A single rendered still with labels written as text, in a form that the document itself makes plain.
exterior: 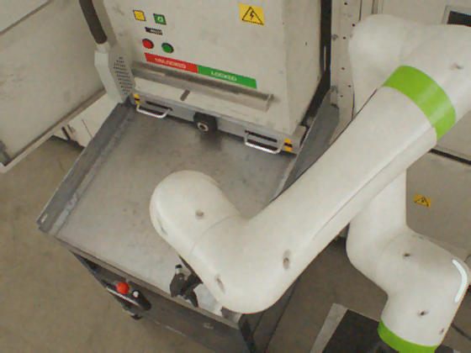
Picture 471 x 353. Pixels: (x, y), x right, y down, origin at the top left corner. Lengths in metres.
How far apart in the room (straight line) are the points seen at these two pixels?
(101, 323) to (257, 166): 1.13
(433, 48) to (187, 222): 0.41
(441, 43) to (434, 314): 0.47
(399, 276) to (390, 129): 0.35
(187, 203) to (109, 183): 0.77
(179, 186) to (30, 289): 1.79
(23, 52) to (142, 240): 0.62
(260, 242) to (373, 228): 0.40
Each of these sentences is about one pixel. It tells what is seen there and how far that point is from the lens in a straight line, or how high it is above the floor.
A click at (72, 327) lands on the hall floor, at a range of 2.25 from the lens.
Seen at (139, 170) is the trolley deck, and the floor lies 0.85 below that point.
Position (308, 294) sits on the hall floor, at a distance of 2.08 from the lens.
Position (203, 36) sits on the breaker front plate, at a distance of 1.17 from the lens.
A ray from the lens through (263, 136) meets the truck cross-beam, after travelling 1.34.
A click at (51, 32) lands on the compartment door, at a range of 1.47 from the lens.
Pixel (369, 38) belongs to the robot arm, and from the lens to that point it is 0.84.
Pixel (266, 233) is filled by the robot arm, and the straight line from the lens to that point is 0.62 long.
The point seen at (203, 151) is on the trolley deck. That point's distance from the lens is 1.40.
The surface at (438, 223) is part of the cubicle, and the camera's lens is 1.78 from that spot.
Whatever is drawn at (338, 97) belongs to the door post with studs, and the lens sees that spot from 1.44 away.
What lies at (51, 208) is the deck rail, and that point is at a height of 0.89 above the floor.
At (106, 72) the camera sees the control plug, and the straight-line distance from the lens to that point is 1.29.
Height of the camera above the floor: 1.96
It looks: 56 degrees down
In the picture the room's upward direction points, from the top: 12 degrees counter-clockwise
